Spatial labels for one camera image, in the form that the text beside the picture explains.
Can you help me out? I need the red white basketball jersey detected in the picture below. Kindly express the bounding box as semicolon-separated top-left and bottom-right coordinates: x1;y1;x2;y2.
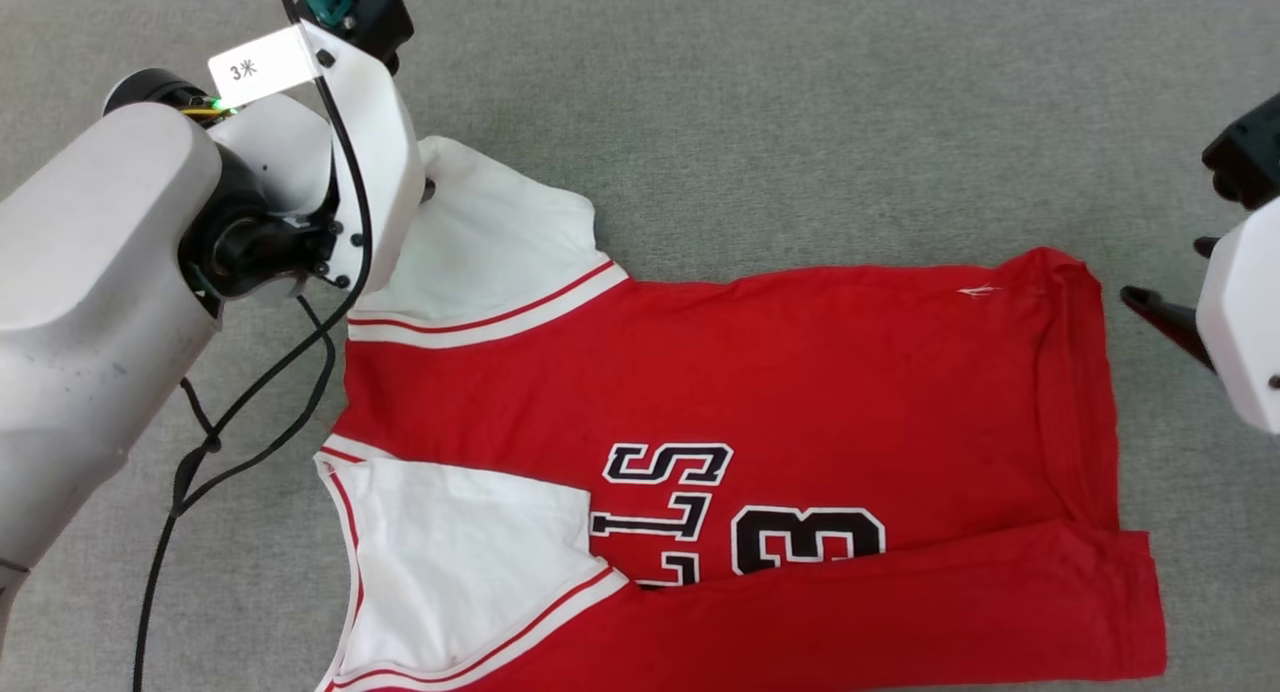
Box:
314;135;1169;692

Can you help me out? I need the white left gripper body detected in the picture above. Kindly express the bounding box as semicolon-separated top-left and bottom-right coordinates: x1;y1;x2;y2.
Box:
298;24;428;295

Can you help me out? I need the thin black cable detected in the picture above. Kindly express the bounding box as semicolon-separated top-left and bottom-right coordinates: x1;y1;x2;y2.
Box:
132;0;374;692
178;294;339;518

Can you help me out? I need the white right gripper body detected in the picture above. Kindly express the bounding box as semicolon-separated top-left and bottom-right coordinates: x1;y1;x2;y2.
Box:
1195;198;1280;436

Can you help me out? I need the grey fabric sofa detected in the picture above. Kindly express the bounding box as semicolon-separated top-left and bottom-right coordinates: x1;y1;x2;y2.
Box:
0;0;1280;692

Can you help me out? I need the white paper label tag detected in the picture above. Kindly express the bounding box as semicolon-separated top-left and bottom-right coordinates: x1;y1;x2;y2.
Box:
208;24;323;110

